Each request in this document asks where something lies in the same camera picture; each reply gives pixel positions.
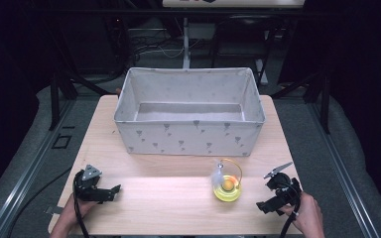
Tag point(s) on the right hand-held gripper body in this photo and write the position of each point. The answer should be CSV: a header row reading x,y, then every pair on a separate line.
x,y
282,190

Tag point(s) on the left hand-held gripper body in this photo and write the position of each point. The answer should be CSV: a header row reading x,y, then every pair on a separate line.
x,y
91,191

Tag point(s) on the yellow cat toy with feather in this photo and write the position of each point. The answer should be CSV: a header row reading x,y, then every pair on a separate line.
x,y
227,193

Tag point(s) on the grey printed fabric storage box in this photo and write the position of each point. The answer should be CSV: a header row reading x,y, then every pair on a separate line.
x,y
188,139

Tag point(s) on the person's left hand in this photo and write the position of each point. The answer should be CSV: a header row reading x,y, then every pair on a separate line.
x,y
76,211

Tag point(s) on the person's right hand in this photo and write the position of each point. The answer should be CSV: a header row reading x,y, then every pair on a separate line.
x,y
306,214

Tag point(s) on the grey tape strip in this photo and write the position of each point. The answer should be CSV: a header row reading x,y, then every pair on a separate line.
x,y
53,210

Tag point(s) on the black chair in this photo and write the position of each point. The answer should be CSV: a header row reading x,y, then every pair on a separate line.
x,y
241,39

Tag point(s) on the white metal stand pole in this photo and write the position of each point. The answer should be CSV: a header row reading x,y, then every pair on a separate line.
x,y
186,43

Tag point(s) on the metal floor rail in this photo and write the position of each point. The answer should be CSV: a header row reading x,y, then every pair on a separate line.
x,y
26,172
342,172

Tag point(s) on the black metal frame leg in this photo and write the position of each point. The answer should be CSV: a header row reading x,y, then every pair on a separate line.
x,y
325,102
54,102

